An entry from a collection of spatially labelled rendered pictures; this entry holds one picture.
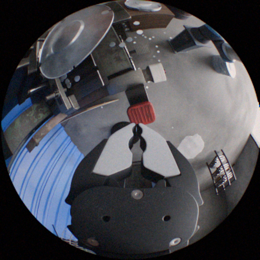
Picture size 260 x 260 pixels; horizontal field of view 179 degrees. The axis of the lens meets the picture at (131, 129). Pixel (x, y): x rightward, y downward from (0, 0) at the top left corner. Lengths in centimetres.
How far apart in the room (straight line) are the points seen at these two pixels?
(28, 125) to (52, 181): 114
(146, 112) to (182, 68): 91
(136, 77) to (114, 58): 11
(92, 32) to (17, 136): 41
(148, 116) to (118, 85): 17
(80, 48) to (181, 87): 100
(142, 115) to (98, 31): 25
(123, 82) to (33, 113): 41
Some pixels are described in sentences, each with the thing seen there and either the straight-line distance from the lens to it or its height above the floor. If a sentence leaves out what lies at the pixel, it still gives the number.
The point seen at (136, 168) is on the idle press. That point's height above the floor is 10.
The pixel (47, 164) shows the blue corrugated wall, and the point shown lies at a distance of 145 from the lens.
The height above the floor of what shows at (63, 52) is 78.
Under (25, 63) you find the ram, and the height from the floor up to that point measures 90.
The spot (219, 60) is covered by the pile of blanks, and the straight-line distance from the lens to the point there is 132.
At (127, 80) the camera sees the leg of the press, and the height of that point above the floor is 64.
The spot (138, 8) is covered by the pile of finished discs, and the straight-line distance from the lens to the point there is 89.
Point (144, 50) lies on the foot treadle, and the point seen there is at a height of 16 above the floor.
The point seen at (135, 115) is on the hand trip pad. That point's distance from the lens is 24.
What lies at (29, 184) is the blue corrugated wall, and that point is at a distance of 142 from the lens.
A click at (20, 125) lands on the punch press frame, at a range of 44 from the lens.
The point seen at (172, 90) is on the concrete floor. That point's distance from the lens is 105.
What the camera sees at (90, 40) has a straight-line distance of 25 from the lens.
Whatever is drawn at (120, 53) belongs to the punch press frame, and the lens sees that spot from 35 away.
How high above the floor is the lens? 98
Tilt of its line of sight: 56 degrees down
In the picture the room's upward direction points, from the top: 172 degrees counter-clockwise
